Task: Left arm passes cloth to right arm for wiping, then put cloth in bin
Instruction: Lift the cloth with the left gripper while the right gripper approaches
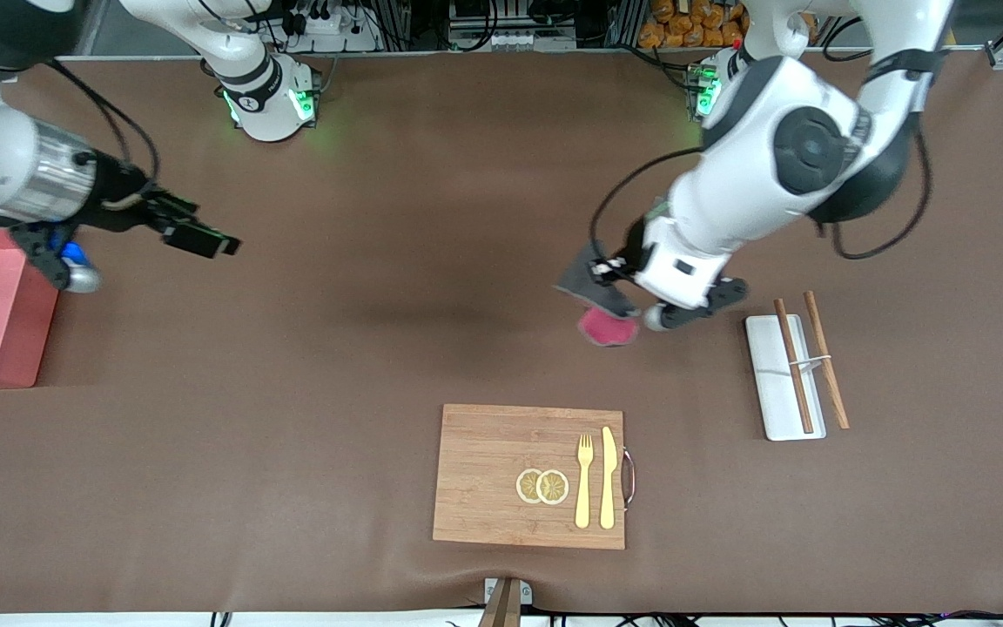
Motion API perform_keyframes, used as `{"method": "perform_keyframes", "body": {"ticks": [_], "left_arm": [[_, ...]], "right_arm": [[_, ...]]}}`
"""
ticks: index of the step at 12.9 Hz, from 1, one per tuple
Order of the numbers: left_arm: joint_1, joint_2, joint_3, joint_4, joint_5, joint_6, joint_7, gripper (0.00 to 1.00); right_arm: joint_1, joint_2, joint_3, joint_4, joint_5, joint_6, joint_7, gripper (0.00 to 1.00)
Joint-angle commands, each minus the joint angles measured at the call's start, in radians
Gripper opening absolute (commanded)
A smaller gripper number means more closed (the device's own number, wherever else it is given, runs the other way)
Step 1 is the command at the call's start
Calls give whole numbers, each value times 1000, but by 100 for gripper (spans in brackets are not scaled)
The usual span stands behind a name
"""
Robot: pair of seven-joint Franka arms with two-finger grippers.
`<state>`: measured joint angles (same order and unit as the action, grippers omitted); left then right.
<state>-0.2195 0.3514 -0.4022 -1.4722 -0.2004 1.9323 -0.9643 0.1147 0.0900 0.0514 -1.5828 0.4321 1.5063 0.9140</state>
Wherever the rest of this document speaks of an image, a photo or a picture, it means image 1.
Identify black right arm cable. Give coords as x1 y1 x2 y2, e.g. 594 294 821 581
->
44 57 163 188

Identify yellow knife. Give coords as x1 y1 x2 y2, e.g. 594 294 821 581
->
600 426 617 530

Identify white rectangular tray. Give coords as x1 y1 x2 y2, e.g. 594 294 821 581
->
745 315 827 442

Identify wooden cutting board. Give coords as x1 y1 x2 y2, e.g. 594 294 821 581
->
433 403 637 550

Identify yellow fork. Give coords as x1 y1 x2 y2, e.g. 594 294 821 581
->
575 434 595 529

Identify grey and pink cloth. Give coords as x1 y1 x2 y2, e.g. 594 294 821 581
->
556 244 642 347

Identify orange snack bags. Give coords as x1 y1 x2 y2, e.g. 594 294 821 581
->
638 0 751 49

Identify white power strip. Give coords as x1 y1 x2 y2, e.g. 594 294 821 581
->
279 0 380 53

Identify brown table cover mat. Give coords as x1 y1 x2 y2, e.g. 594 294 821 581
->
0 48 1003 615

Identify lemon slice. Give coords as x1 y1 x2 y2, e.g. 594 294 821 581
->
536 469 570 506

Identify metal table edge bracket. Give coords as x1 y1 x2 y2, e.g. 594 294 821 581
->
484 577 533 627

